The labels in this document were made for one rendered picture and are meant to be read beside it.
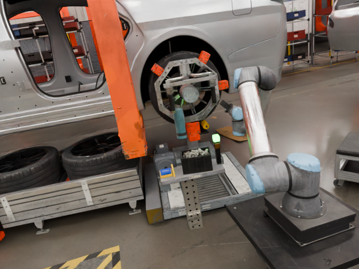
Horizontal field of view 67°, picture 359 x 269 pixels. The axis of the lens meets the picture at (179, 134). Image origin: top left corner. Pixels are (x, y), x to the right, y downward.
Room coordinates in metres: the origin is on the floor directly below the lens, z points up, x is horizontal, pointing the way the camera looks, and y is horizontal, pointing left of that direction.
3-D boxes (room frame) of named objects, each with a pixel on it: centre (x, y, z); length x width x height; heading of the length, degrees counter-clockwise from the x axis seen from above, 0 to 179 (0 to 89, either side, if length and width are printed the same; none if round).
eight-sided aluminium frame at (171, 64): (2.35, -0.13, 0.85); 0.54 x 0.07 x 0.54; 95
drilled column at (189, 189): (1.66, -0.01, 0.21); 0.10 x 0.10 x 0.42; 5
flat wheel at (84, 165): (2.34, 0.73, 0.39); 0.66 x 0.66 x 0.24
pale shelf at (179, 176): (1.66, -0.04, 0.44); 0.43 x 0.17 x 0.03; 95
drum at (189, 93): (2.27, -0.13, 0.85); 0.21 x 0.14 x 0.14; 5
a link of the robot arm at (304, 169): (1.17, -0.56, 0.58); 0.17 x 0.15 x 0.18; 86
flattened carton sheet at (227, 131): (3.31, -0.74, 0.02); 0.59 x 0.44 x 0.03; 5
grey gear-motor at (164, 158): (2.22, 0.17, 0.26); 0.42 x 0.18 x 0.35; 5
